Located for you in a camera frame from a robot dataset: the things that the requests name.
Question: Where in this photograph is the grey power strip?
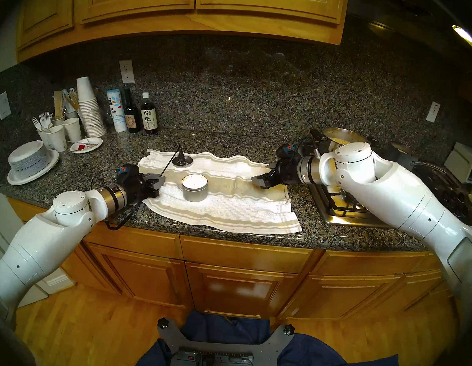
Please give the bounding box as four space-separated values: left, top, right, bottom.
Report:
177 347 254 365

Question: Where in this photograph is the white beige striped towel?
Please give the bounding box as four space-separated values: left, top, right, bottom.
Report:
135 148 306 237

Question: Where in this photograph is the soy sauce bottle white label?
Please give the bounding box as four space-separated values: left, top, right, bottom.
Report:
139 92 160 135

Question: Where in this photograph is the white toaster oven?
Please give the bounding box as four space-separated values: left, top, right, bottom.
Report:
444 141 472 183

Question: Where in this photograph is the stainless steel pan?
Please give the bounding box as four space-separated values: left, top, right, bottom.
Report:
310 126 369 152

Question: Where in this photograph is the range hood lamp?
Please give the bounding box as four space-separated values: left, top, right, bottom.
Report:
451 25 472 52

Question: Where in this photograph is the small white plate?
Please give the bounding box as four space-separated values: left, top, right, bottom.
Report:
69 136 103 155

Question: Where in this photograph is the wooden base cabinet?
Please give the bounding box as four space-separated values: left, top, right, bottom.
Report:
2 196 465 329

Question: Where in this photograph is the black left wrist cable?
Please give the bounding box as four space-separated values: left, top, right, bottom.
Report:
90 167 143 232

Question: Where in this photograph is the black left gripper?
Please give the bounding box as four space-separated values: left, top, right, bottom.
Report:
117 171 166 208

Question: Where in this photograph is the black metal candle snuffer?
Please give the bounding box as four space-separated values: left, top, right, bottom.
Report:
158 144 188 180

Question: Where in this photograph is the white blue salt canister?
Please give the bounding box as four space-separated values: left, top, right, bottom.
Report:
105 89 130 133

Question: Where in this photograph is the wooden wall cabinet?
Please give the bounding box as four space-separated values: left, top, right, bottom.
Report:
15 0 348 77

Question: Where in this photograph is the large white plate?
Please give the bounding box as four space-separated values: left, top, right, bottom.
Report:
7 147 60 188

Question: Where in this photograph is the stack of white paper cups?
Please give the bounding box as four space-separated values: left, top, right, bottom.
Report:
74 76 109 138

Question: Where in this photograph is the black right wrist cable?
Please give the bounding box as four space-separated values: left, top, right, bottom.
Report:
289 136 320 165

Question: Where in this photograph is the steel gas stove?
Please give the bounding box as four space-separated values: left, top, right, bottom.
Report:
306 143 472 232

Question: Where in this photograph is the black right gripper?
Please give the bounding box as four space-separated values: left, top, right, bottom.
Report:
251 156 301 191

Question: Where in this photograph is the dark cooking pot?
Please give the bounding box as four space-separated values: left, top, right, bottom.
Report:
389 142 417 166

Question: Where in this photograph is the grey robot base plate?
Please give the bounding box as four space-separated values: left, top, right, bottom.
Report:
156 317 295 366

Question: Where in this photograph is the dark glass bottle beige label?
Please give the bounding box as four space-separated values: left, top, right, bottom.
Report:
122 88 142 134

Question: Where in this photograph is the white light switch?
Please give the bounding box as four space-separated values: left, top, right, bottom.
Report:
0 91 13 121

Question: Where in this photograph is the dark range hood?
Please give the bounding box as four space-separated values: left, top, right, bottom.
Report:
342 0 472 78

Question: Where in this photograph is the silver tin candle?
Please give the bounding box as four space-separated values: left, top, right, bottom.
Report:
181 173 209 202

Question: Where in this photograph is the stack of grey paper plates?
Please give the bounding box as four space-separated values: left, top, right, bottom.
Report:
7 139 51 182

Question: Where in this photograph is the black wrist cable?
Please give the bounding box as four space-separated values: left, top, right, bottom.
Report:
289 136 320 165
90 167 143 232

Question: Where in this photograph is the dark blue cloth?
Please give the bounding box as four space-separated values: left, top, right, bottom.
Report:
132 307 401 366

